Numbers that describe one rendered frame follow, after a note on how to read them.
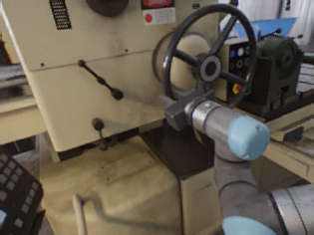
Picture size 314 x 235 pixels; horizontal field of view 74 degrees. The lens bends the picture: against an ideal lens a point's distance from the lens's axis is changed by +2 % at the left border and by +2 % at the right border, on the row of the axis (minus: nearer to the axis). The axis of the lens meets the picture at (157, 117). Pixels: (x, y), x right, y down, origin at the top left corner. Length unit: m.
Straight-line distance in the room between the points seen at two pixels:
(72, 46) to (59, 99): 0.18
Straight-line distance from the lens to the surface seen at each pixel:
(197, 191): 1.41
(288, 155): 1.39
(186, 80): 0.79
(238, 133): 0.40
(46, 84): 0.77
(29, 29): 0.74
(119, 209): 1.19
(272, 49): 1.17
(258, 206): 0.39
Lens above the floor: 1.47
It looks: 26 degrees down
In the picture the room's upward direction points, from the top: 6 degrees counter-clockwise
